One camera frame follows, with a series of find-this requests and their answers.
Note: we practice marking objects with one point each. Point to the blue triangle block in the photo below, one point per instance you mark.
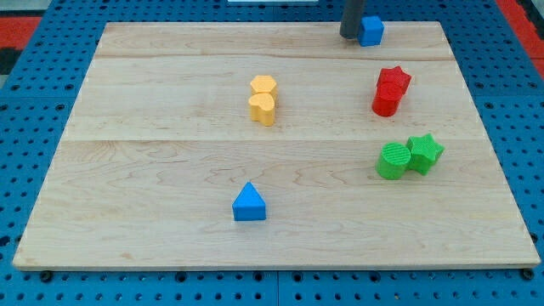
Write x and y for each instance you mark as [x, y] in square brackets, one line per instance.
[249, 205]

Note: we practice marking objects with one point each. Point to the green star block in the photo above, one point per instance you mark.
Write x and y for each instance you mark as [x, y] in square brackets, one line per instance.
[425, 152]

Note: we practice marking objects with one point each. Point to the yellow heart block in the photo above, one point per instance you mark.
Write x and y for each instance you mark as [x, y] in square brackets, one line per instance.
[262, 108]

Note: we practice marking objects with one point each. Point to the light wooden board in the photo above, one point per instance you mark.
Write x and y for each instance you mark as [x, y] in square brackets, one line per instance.
[159, 143]

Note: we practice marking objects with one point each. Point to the red cylinder block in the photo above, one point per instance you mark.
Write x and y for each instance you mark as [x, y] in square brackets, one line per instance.
[387, 98]

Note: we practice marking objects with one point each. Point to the blue cube block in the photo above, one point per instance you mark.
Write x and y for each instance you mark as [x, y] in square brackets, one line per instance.
[371, 31]

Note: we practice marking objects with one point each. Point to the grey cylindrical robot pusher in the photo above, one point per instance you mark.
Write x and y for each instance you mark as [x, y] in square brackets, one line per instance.
[350, 21]

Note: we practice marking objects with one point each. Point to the red star block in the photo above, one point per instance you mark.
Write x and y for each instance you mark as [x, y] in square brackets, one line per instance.
[394, 75]

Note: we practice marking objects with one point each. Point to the yellow hexagon block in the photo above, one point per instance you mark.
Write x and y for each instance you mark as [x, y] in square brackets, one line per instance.
[264, 84]

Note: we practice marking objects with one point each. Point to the green cylinder block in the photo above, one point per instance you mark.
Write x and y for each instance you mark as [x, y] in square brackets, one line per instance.
[393, 161]

